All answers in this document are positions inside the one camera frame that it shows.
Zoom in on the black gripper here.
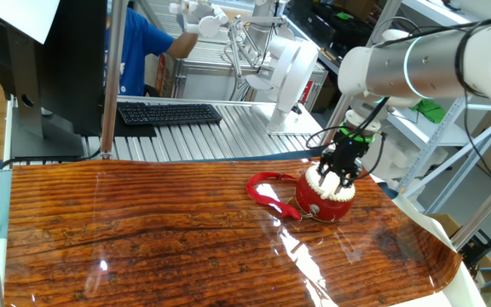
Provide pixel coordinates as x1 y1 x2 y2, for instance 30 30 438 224
316 136 373 189

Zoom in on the person's bare forearm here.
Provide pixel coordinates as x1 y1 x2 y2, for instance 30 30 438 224
166 32 199 60

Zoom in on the red drum with white head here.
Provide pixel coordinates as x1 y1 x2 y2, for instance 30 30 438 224
295 164 356 223

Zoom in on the white foam packaging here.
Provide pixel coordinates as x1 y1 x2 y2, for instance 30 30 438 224
358 127 415 182

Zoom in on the white metal shelf rack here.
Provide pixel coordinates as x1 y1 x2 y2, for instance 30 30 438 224
373 0 491 214

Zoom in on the bright green cloth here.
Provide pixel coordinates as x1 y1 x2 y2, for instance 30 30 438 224
409 98 448 125

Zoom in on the white haptic control device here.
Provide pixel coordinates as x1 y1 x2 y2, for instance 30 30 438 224
168 0 326 136

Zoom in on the brown cardboard box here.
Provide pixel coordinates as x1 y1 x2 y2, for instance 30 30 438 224
426 211 491 295

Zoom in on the black equipment case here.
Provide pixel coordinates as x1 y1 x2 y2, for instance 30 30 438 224
286 0 383 61

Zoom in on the black keyboard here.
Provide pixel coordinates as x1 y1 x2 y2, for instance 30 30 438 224
116 101 224 127

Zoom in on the brown flat board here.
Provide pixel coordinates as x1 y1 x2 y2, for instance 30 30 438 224
213 1 253 20

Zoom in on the red and white box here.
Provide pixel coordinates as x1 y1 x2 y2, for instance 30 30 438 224
142 55 175 98

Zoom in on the glossy wood grain mat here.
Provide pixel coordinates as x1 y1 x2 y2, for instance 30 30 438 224
4 158 463 307

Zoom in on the black desk pad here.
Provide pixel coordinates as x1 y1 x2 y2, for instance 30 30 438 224
100 106 158 139

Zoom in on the person in blue shirt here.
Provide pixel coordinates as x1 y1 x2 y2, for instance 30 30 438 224
104 7 176 97

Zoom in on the round metal pole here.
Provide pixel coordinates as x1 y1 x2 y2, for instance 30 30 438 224
99 0 129 160

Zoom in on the black computer monitor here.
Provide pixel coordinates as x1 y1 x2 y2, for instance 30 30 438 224
0 0 108 159

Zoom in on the white paper sheet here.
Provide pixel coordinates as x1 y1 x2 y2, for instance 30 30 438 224
0 0 61 45

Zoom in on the green wrist adapter ring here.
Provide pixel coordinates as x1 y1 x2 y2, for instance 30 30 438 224
338 125 377 145

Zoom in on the red fabric drum strap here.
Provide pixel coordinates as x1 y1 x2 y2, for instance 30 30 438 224
245 171 303 222

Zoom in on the aluminium frame profile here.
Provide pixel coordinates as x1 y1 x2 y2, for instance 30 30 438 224
449 164 491 252

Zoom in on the black perforated bracket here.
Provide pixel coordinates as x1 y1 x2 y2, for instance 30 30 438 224
458 229 491 269

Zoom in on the aluminium frame cabinet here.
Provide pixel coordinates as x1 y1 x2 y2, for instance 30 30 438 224
172 57 330 113

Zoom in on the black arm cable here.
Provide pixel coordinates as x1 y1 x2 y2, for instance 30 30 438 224
306 11 491 206

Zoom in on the blue plastic handle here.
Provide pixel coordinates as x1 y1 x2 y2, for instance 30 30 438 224
478 266 491 292

